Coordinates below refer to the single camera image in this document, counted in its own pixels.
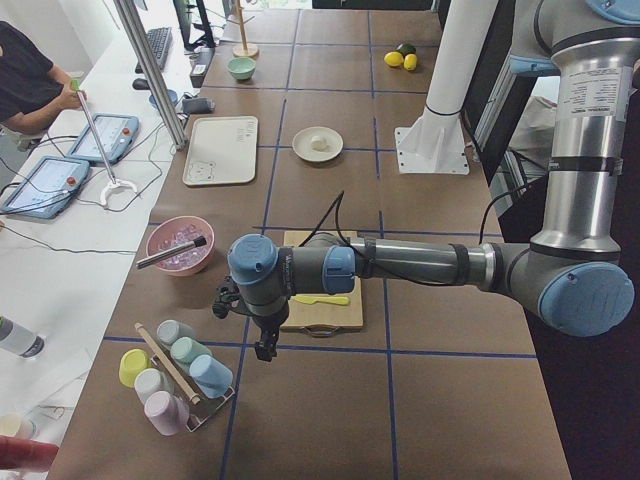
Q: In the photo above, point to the black keyboard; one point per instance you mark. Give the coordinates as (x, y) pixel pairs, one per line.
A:
(160, 40)

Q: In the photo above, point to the wooden mug stand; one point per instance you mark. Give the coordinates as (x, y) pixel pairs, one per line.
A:
(244, 48)

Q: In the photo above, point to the reacher grabber tool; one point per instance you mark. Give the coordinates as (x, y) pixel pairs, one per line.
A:
(114, 183)

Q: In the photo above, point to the teach pendant far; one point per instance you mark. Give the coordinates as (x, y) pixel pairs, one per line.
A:
(116, 133)

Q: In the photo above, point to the pink bowl with ice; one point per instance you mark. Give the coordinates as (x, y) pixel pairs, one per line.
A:
(176, 231)

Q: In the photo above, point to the teach pendant near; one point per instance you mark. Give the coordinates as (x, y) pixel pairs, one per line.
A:
(48, 188)

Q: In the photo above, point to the teach pendant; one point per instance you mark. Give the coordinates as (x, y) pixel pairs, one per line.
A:
(116, 133)
(48, 188)

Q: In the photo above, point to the light blue cup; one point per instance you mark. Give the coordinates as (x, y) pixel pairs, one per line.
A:
(213, 377)

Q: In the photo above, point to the white cup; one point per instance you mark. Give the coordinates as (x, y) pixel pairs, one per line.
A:
(150, 381)

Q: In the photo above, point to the grey cup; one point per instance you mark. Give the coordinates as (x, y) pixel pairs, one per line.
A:
(169, 331)

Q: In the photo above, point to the mint green cup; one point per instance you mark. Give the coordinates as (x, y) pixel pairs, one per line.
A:
(185, 350)

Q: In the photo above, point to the white wire cup rack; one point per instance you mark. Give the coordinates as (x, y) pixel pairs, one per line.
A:
(206, 409)

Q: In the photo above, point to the aluminium frame post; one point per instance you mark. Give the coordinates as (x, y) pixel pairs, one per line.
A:
(135, 31)

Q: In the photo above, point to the green bowl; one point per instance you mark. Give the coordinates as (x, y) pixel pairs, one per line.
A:
(241, 68)

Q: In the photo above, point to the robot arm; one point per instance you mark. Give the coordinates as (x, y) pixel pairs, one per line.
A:
(568, 274)

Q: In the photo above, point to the yellow lemon lower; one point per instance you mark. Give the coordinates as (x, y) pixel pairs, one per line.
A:
(410, 62)

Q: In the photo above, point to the wooden rack handle rod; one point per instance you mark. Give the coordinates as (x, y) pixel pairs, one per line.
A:
(175, 373)

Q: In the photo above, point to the black computer mouse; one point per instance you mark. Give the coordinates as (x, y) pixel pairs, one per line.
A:
(140, 84)

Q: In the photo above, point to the yellow lemon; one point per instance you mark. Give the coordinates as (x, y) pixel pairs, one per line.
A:
(394, 59)
(410, 62)

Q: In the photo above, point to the clear water bottle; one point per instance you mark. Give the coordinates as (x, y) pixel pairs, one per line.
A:
(18, 340)

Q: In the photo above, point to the white bear tray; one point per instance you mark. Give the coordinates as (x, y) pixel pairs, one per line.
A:
(222, 151)

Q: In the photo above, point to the cream round plate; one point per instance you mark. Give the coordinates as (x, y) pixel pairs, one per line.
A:
(317, 144)

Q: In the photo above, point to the yellow cup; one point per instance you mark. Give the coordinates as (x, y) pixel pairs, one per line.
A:
(132, 363)

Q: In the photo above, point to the person in black shirt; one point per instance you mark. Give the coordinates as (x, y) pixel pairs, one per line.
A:
(34, 90)

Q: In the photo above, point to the steel ice scoop handle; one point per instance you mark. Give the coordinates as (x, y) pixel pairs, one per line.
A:
(171, 252)

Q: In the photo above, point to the yellow lemon upper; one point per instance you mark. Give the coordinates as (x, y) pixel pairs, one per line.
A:
(394, 59)

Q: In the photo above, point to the pink cup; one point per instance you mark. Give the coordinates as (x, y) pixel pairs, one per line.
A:
(168, 413)

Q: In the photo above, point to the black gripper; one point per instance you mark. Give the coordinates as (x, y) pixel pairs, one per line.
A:
(268, 322)

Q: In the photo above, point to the yellow plastic knife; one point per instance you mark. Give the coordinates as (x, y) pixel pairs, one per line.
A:
(315, 299)

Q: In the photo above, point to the bamboo cutting board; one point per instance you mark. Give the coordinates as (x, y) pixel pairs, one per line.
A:
(324, 320)

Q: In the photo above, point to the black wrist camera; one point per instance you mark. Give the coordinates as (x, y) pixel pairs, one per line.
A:
(228, 299)

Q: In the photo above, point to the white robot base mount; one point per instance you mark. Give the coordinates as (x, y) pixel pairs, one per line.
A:
(435, 144)

